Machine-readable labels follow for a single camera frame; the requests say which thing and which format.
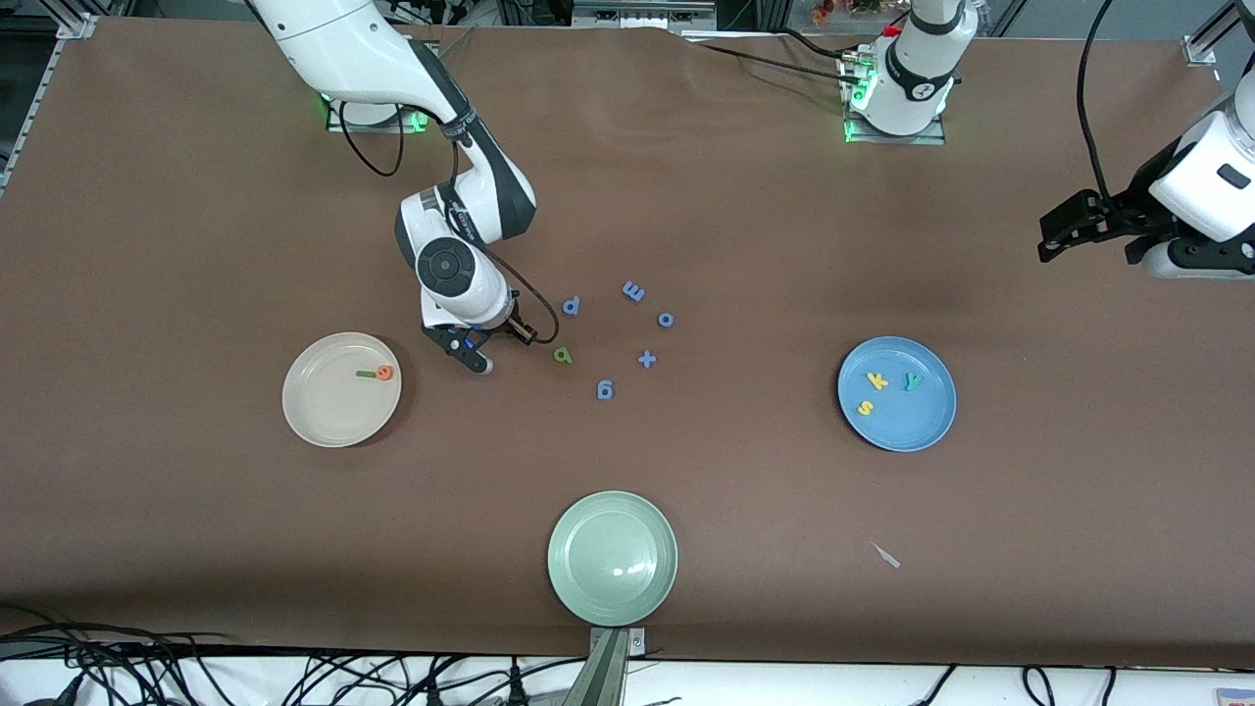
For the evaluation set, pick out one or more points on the pale green plate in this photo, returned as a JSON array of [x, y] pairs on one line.
[[613, 559]]

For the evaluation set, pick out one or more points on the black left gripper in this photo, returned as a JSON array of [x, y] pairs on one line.
[[1134, 203]]

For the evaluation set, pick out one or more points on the orange background clutter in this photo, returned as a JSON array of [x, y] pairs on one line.
[[843, 8]]

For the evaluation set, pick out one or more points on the grey metal camera bracket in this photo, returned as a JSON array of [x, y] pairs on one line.
[[608, 677]]

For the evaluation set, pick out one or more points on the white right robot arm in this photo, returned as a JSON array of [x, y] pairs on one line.
[[343, 49]]

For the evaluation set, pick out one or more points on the aluminium frame corner bracket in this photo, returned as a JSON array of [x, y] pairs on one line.
[[76, 26], [1204, 44]]

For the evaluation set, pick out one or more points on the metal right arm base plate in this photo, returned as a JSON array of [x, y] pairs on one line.
[[331, 126]]

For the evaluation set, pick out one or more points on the teal foam letter y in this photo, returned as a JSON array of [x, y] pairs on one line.
[[913, 381]]

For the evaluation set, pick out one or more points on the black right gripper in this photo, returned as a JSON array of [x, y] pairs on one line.
[[514, 325]]

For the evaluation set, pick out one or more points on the beige brown plate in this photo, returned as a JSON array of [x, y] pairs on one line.
[[328, 412]]

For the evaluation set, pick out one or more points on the blue plate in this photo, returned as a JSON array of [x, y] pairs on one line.
[[912, 427]]

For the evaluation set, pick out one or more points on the yellow foam letter k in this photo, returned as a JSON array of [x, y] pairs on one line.
[[877, 380]]

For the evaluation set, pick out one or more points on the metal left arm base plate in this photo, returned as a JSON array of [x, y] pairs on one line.
[[858, 137]]

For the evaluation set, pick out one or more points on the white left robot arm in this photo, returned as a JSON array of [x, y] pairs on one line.
[[917, 78]]

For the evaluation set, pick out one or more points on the blue foam letter m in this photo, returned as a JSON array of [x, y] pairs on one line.
[[633, 291]]

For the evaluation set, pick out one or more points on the small pale paper scrap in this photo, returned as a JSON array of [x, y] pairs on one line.
[[887, 556]]

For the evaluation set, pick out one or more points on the brown table cover sheet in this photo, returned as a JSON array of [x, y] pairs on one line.
[[196, 539]]

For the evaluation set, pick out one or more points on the grey metal background device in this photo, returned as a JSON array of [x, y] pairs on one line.
[[637, 15]]

